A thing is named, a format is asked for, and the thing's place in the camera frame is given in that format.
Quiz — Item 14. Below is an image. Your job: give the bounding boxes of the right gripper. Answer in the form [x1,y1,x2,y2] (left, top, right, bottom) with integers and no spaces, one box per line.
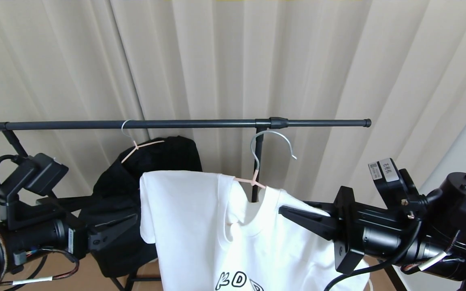
[279,186,440,275]

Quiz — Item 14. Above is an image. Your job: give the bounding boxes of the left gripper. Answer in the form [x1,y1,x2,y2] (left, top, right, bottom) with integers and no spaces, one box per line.
[0,196,140,281]

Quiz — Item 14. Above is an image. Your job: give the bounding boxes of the pink clothes hanger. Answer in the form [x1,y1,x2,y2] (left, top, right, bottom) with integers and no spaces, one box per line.
[121,120,165,164]
[233,129,298,190]

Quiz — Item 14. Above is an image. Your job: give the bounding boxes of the black drawstring shorts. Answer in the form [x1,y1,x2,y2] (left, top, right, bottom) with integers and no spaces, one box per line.
[78,135,203,279]

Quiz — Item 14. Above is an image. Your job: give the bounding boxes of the white garment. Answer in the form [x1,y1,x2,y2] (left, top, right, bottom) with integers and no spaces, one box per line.
[139,170,373,291]

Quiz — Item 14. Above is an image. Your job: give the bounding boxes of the black clothes rack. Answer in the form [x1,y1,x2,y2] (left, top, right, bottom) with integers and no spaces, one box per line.
[0,117,372,291]

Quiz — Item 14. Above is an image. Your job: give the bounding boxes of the white curtain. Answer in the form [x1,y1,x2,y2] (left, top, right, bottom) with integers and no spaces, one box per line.
[0,0,466,227]

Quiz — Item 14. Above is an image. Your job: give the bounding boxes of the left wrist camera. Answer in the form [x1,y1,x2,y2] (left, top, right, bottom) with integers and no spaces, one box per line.
[0,153,70,232]

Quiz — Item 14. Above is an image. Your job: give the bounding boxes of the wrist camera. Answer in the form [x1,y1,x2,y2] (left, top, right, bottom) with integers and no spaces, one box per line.
[0,153,70,232]
[369,158,430,221]

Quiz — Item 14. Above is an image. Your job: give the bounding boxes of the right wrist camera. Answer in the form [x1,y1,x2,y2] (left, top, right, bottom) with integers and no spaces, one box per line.
[369,158,430,221]

